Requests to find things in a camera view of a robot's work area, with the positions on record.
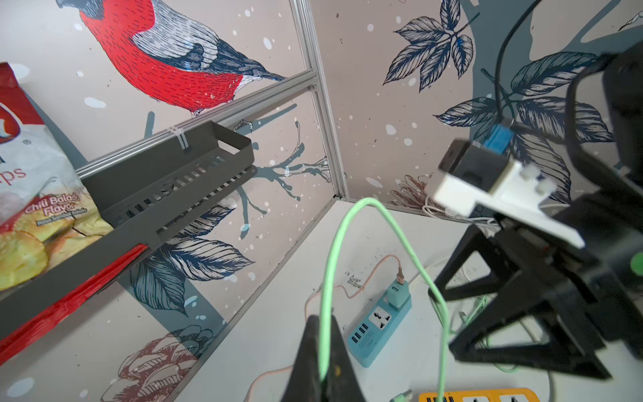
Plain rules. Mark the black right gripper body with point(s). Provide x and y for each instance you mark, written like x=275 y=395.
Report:
x=582 y=296

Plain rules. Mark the horizontal aluminium frame bar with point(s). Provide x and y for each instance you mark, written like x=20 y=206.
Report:
x=227 y=115

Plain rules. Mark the teal power strip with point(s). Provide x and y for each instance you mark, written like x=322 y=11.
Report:
x=374 y=330

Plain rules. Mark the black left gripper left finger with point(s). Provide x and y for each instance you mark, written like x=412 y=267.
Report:
x=304 y=383

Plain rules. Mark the black wire wall basket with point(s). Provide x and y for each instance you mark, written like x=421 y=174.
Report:
x=147 y=198

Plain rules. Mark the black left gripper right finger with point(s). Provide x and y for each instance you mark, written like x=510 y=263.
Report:
x=341 y=383

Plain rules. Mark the orange power strip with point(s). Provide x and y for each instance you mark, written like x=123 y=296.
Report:
x=506 y=395

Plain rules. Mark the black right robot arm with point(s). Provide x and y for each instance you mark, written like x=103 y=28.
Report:
x=558 y=160

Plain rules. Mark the right rear frame post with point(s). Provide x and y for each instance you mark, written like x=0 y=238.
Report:
x=312 y=56

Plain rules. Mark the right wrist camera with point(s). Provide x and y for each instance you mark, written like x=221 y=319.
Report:
x=481 y=174

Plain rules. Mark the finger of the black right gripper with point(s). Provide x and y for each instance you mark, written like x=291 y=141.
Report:
x=481 y=265
x=557 y=351

